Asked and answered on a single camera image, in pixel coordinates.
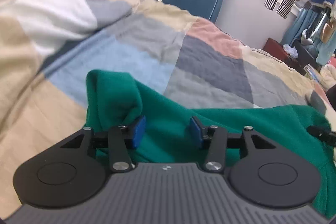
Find patchwork pastel quilt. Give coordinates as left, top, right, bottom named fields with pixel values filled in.
left=1, top=0, right=335, bottom=217

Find light blue hanging jeans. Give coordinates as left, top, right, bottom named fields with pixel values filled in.
left=280, top=6, right=335, bottom=65

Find green hooded sweatshirt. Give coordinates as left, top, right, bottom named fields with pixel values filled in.
left=86, top=70, right=335, bottom=218

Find dark red wooden box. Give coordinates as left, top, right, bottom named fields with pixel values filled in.
left=263, top=38, right=299, bottom=71

